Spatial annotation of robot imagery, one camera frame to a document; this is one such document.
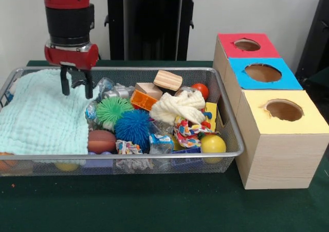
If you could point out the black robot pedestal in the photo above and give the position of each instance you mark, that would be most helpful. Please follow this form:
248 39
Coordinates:
144 31

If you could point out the striped wooden block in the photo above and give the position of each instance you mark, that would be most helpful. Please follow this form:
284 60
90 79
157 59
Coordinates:
168 79

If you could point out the black chair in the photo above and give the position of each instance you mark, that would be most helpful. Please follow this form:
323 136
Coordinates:
316 41

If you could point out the red ball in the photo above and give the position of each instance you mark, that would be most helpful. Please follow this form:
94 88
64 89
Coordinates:
201 89

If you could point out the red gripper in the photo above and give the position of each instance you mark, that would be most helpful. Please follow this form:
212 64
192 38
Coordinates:
72 58

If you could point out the blue building block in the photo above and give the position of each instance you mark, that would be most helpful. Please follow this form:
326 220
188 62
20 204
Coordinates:
186 150

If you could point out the cream cloth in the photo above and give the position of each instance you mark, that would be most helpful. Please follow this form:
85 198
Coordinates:
177 108

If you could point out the brown toy football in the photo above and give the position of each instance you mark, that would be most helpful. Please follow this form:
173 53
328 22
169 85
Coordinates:
101 140

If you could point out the yellow ball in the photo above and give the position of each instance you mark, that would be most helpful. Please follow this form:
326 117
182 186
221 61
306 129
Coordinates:
213 144

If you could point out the clear plastic bottle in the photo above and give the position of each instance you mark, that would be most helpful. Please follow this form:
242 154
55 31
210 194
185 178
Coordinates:
91 112
160 143

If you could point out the mint green cloth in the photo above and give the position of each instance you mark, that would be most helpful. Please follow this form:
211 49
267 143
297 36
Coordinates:
41 118

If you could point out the yellow foam block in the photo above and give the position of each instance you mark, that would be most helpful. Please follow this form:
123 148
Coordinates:
211 113

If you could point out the orange building block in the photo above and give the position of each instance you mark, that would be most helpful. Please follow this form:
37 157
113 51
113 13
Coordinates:
142 100

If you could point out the grey plastic toy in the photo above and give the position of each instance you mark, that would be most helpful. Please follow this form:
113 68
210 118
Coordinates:
118 91

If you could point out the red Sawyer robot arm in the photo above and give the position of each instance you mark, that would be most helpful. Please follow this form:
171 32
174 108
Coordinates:
69 21

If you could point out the purple building block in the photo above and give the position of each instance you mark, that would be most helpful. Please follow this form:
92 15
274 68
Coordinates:
100 153

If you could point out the wooden box with three holes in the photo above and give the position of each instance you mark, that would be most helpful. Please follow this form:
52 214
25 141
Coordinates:
280 154

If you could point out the clear mesh bin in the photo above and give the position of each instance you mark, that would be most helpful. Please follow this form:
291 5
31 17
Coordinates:
226 134

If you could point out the green spiky puffer toy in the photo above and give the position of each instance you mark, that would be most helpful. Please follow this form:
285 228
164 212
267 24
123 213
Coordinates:
114 109

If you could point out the polka dot cloth toy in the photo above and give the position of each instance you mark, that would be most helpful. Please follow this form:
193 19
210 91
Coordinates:
189 133

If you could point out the dark green table cloth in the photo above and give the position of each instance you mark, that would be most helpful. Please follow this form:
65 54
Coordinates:
154 203

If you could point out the brown cardboard piece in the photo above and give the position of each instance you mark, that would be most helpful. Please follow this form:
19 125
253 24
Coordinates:
149 89

